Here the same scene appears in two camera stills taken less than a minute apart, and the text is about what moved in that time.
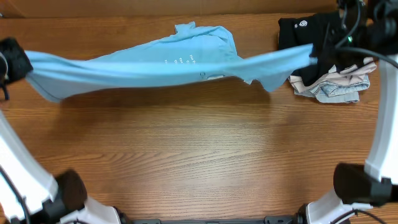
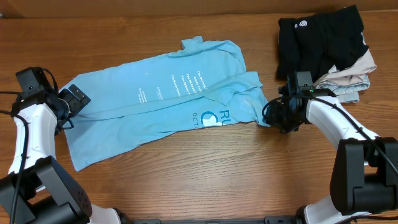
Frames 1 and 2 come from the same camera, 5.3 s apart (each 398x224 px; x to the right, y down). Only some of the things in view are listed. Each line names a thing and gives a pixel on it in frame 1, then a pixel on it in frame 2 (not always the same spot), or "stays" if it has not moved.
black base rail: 294,219 stays
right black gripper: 328,55 -> 275,121
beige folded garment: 357,71 stays
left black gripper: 14,60 -> 74,98
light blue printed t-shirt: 193,52 -> 199,84
